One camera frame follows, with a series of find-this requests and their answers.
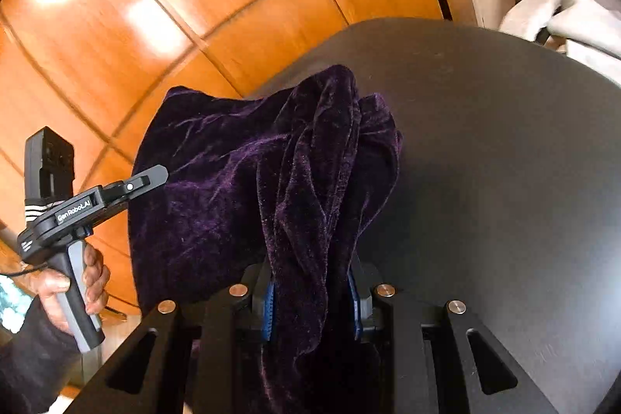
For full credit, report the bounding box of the light grey garment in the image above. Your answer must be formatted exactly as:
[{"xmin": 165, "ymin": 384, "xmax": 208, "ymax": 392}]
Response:
[{"xmin": 499, "ymin": 0, "xmax": 620, "ymax": 84}]

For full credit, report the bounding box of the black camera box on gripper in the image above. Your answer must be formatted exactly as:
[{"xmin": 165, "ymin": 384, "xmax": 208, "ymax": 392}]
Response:
[{"xmin": 24, "ymin": 126, "xmax": 75, "ymax": 225}]

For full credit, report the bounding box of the purple velvet embroidered top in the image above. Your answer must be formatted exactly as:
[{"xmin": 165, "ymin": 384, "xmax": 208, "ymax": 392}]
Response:
[{"xmin": 128, "ymin": 65, "xmax": 401, "ymax": 413}]

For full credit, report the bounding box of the person's left dark-sleeved forearm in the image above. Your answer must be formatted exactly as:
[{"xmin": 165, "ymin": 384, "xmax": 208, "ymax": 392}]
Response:
[{"xmin": 1, "ymin": 271, "xmax": 80, "ymax": 413}]

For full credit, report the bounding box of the person's left hand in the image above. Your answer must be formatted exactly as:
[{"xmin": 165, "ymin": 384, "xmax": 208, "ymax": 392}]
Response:
[{"xmin": 25, "ymin": 244, "xmax": 111, "ymax": 335}]

